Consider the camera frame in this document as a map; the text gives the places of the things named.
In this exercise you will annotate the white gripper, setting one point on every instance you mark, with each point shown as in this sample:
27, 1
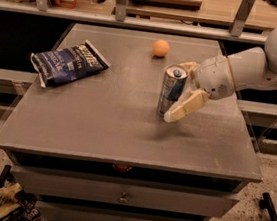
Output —
214, 77

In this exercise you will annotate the Red Bull can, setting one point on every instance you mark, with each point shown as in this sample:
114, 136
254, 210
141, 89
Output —
175, 77

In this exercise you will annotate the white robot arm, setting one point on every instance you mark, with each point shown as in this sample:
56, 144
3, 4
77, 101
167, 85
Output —
254, 68

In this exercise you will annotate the orange fruit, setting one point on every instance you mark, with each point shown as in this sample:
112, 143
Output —
160, 48

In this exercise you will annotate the grey drawer cabinet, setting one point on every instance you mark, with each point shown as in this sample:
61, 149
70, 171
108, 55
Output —
107, 125

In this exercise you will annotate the black stand leg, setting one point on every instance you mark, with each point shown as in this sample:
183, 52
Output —
267, 204

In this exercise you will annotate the blue chip bag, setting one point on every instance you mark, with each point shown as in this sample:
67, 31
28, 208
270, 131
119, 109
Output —
62, 66

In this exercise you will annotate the upper grey drawer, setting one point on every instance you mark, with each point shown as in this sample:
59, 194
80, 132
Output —
124, 192

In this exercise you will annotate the grey drawer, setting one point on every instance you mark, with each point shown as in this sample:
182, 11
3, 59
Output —
64, 212
124, 192

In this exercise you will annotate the lower grey drawer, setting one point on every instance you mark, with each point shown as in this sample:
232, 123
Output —
64, 212

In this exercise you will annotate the grey metal shelf rail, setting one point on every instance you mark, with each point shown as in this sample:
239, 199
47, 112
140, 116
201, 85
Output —
212, 13

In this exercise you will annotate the black wire basket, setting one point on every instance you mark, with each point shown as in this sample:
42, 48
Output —
15, 203

